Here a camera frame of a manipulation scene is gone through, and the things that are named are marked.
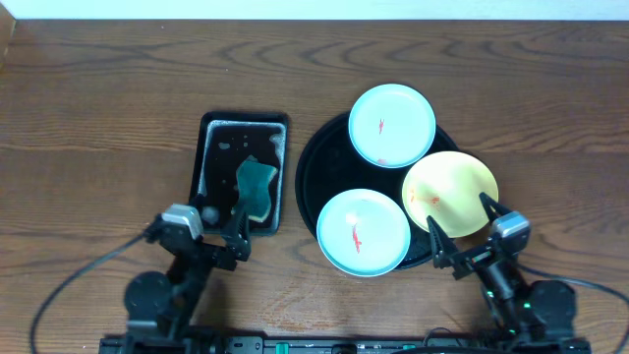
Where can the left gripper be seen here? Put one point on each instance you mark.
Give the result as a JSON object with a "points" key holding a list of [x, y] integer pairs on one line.
{"points": [[241, 243]]}

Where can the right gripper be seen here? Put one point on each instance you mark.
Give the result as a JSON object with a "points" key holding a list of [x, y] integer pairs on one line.
{"points": [[479, 257]]}

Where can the yellow plate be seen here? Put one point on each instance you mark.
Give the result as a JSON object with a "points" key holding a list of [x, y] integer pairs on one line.
{"points": [[446, 186]]}

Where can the green yellow sponge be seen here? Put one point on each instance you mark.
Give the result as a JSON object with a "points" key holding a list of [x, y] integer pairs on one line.
{"points": [[253, 180]]}

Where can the light blue plate bottom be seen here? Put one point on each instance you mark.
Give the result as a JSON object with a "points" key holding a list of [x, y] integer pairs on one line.
{"points": [[363, 233]]}

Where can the light blue plate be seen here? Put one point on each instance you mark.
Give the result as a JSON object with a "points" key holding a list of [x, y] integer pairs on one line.
{"points": [[392, 126], [363, 233]]}

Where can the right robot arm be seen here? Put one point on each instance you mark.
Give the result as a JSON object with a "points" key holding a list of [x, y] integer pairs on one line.
{"points": [[540, 313]]}

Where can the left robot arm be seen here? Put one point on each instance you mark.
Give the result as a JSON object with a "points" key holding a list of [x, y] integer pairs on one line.
{"points": [[160, 305]]}

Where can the black rectangular soapy tray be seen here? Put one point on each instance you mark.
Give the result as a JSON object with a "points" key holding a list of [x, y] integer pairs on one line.
{"points": [[226, 139]]}

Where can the black round tray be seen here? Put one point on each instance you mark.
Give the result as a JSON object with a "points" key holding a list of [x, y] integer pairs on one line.
{"points": [[329, 165]]}

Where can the light blue plate top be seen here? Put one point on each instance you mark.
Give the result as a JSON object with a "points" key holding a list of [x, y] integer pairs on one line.
{"points": [[392, 126]]}

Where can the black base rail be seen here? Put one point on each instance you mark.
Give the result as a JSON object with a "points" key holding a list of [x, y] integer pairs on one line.
{"points": [[259, 345]]}

